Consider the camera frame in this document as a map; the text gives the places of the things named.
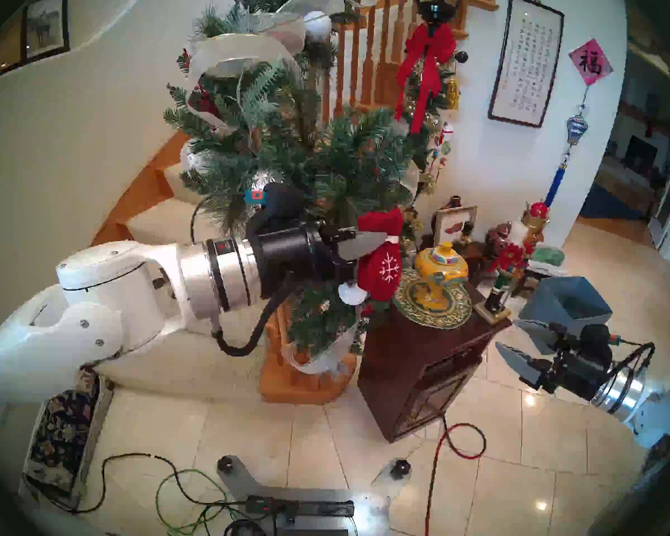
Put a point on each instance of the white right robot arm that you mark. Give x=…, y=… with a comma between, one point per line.
x=664, y=417

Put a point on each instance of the frosted clear ball ornament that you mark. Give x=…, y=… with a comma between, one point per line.
x=192, y=158

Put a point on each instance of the small framed red picture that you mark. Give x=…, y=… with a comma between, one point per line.
x=454, y=226

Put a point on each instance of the large red nutcracker figure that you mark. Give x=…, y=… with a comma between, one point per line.
x=513, y=255

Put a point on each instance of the black base plate knob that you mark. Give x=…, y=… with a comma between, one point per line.
x=226, y=464
x=401, y=469

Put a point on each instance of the framed calligraphy scroll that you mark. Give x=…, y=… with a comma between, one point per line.
x=525, y=60

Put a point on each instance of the green gold decorative plate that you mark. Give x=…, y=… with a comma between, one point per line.
x=452, y=314

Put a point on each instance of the black power strip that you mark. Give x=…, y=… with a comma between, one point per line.
x=307, y=507

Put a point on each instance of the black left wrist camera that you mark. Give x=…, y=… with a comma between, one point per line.
x=282, y=202

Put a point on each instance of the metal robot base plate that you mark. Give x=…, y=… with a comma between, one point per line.
x=374, y=501

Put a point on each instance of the dark red cloisonne jar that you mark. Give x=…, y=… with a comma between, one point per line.
x=498, y=240

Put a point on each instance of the green pine garland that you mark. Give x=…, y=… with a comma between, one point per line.
x=357, y=161

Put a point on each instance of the small black-hat nutcracker figure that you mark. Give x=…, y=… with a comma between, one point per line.
x=466, y=238

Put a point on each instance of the gold brown framed painting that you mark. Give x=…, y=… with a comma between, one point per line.
x=3, y=43

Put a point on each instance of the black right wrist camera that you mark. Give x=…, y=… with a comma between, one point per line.
x=596, y=338

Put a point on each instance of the red knitted mitten ornament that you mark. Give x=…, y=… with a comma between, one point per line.
x=382, y=272

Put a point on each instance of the black lantern lamp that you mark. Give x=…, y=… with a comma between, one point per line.
x=438, y=1

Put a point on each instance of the plain white ball ornament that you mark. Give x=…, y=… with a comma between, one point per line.
x=317, y=25

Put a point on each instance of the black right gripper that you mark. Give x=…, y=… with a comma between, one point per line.
x=569, y=370

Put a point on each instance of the red bow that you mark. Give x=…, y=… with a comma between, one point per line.
x=430, y=43

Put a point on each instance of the white glitter ball ornament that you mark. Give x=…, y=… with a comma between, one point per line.
x=350, y=295

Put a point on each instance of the dark patterned rug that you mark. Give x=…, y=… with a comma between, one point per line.
x=61, y=429

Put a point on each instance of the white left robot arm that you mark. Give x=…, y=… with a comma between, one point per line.
x=89, y=317

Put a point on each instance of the silver faceted ball ornament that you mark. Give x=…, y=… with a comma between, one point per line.
x=265, y=178

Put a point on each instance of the gold tinsel pine garland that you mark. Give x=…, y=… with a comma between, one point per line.
x=427, y=102

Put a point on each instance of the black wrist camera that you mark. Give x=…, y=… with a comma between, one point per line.
x=282, y=202
x=596, y=338

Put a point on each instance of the dark ceramic vase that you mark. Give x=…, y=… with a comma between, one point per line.
x=453, y=201

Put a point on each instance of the dark wooden cabinet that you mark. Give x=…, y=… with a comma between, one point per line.
x=407, y=373

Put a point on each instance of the black fireplace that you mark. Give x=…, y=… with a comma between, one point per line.
x=640, y=152

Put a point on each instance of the black round finial knob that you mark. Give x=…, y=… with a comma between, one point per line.
x=460, y=57

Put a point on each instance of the red diamond fu sign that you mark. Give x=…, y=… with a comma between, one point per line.
x=590, y=62

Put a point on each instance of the blue floor rug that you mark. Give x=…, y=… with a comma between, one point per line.
x=608, y=204

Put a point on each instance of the yellow porcelain lidded jar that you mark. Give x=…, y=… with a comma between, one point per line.
x=441, y=264

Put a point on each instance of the vase charm with blue tassel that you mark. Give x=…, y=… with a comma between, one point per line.
x=576, y=128

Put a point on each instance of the framed horse picture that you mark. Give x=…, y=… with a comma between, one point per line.
x=44, y=24

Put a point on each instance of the green jade object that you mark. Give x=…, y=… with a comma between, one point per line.
x=547, y=257

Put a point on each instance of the gold hanging ornament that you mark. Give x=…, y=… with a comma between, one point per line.
x=453, y=94

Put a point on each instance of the blue-gray square bin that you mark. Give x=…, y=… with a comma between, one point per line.
x=569, y=303

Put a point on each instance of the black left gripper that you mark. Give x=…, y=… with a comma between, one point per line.
x=296, y=258

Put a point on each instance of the gold tinsel ornament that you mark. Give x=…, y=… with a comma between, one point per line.
x=410, y=219

